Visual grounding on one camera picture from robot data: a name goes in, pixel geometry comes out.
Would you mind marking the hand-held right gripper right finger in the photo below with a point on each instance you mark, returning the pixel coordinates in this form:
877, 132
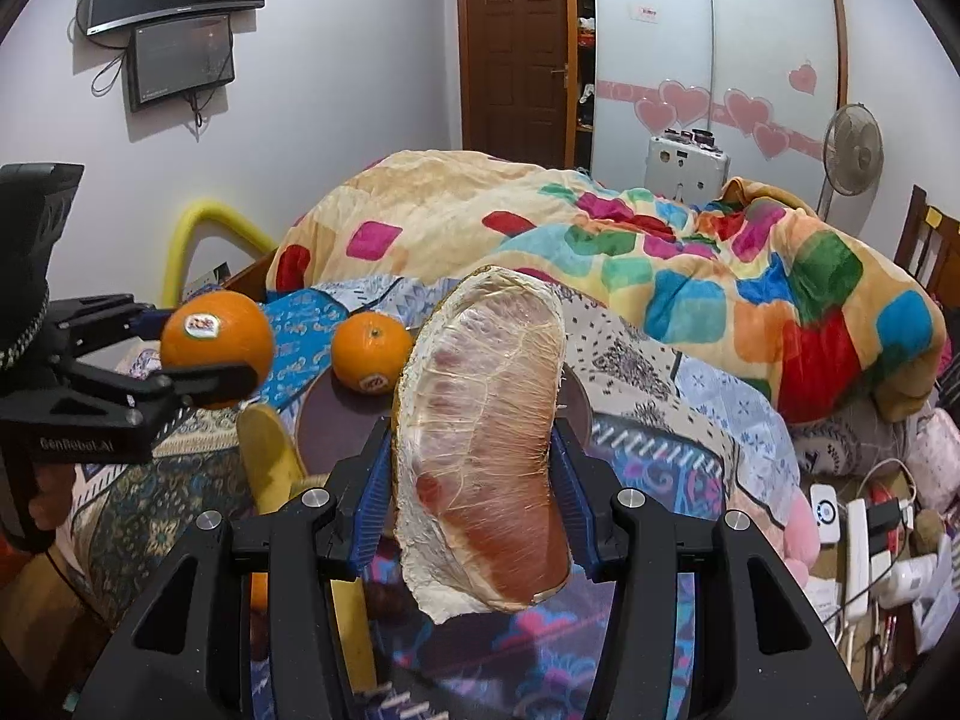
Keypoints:
574, 521

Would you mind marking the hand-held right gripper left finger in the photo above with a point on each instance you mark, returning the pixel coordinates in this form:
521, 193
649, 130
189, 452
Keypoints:
373, 514

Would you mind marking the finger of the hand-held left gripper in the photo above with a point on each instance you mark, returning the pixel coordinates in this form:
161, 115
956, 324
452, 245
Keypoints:
112, 319
202, 386

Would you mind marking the orange with sticker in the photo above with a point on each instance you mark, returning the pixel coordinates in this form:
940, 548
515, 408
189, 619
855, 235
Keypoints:
371, 352
217, 334

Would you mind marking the pomelo segment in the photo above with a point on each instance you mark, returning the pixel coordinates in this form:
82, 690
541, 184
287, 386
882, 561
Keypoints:
480, 427

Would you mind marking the person's left hand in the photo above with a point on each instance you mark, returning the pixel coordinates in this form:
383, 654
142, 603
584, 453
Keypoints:
52, 495

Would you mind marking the yellow banana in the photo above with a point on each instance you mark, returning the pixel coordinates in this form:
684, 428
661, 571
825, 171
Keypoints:
266, 457

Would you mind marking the brown round plate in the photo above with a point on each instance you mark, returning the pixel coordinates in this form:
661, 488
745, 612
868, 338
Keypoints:
337, 424

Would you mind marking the yellow foam tube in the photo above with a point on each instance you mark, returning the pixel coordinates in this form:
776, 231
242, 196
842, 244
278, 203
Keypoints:
184, 236

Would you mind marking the pink plush toy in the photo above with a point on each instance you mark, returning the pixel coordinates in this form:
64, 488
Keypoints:
787, 540

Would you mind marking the white round-faced charger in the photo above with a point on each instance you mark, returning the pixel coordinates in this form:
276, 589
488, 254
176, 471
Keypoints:
823, 511

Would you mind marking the colourful checked blanket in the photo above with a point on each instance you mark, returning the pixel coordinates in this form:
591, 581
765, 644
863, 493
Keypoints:
600, 255

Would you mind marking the white power strip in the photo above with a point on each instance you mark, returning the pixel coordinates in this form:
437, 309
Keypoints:
857, 555

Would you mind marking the pink cloth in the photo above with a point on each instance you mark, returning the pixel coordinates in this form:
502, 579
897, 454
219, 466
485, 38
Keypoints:
937, 457

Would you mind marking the white box device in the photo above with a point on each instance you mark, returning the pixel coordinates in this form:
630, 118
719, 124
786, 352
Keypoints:
686, 169

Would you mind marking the wooden chair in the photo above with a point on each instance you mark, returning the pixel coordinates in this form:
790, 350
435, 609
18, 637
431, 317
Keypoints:
919, 240

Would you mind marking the brown wooden door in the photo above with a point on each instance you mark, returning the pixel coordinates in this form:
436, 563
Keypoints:
514, 52

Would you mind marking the open wooden shelf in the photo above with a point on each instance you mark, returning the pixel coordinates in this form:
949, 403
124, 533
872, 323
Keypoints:
583, 60

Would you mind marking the standing fan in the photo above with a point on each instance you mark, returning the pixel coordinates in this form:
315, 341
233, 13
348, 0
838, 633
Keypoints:
851, 146

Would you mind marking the white wardrobe with pink hearts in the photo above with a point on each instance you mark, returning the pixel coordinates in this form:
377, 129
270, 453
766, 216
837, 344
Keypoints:
712, 30

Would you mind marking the small wall monitor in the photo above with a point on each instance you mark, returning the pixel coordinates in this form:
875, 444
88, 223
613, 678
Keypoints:
180, 60

